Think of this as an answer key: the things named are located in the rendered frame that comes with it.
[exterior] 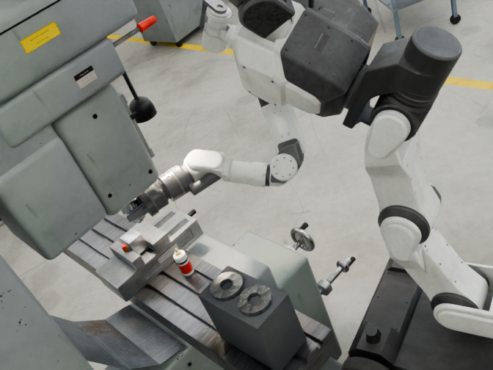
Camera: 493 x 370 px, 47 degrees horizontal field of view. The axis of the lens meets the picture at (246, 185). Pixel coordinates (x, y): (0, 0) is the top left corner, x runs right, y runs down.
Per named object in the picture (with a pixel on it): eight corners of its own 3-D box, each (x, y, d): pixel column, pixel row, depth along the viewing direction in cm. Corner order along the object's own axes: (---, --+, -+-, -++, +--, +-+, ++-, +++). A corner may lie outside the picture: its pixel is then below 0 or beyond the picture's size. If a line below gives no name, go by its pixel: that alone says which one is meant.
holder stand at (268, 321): (249, 307, 165) (226, 260, 153) (307, 339, 150) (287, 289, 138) (221, 338, 159) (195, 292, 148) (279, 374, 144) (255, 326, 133)
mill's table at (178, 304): (106, 216, 240) (97, 202, 236) (339, 346, 154) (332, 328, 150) (62, 252, 230) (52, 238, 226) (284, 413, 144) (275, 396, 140)
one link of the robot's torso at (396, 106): (443, 82, 136) (398, 61, 138) (428, 115, 128) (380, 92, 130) (421, 120, 146) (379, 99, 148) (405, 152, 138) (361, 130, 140)
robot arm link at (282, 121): (314, 169, 172) (291, 100, 172) (313, 172, 160) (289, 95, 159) (278, 181, 174) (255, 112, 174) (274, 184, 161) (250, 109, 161)
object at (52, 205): (67, 191, 163) (18, 117, 148) (111, 216, 146) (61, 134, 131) (12, 234, 155) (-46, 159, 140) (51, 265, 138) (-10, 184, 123)
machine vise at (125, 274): (179, 220, 208) (167, 197, 202) (204, 233, 198) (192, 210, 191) (103, 285, 193) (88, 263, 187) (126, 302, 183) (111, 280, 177)
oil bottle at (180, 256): (188, 265, 187) (176, 242, 181) (196, 269, 184) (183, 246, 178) (180, 274, 185) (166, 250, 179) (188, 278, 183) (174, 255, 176)
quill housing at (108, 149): (126, 162, 172) (75, 70, 153) (166, 178, 157) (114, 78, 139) (75, 201, 163) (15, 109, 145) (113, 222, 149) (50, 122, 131)
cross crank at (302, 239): (301, 238, 233) (294, 217, 226) (324, 247, 225) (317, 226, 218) (276, 263, 226) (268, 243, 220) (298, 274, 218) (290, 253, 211)
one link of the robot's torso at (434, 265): (499, 286, 177) (434, 169, 159) (485, 338, 165) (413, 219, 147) (451, 287, 188) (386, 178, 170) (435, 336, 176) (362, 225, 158)
